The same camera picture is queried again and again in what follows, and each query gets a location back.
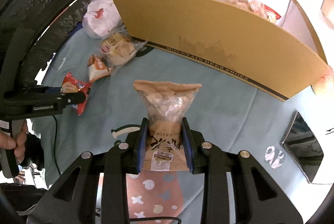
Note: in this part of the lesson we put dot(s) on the kraft paper snack bag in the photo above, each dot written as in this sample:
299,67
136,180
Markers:
166,104

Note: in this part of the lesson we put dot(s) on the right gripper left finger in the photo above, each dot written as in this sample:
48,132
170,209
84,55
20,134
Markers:
141,143

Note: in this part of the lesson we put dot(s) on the orange white triangle snack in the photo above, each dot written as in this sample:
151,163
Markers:
97,69

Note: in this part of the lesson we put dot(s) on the yellow cardboard box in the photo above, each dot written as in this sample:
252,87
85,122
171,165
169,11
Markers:
281,58

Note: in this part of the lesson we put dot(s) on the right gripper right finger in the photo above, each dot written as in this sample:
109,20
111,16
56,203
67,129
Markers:
188,142

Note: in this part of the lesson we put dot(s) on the person left hand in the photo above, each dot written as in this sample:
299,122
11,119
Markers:
18,144

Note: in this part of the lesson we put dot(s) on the white floral plastic bag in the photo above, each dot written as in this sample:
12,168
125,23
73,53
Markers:
101,19

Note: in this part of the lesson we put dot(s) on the round bun clear pack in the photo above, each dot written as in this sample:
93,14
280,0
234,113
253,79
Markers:
119,48

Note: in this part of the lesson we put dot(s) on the light blue tablecloth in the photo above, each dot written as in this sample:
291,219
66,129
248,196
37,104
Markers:
229,113

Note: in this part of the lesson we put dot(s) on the black tablet device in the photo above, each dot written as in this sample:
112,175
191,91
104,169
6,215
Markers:
302,145

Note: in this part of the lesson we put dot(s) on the red cracker pack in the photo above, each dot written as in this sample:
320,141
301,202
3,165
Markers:
271,14
73,86

